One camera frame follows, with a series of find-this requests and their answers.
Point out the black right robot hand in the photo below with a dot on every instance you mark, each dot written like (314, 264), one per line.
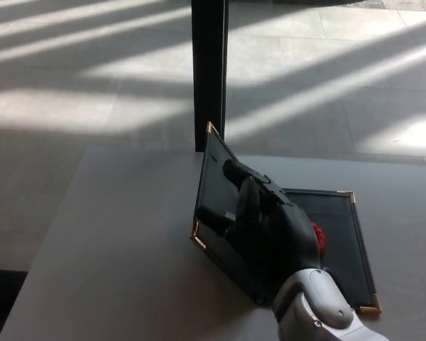
(280, 234)

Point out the black diary with gold corners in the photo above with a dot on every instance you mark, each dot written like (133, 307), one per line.
(341, 227)

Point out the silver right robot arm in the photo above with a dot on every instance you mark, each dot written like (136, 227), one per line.
(316, 305)

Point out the red knobbly object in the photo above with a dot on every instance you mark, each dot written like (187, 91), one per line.
(322, 238)

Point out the black vertical pillar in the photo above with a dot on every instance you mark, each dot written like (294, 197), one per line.
(207, 71)

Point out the grey patterned rug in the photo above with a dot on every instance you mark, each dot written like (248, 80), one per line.
(412, 3)

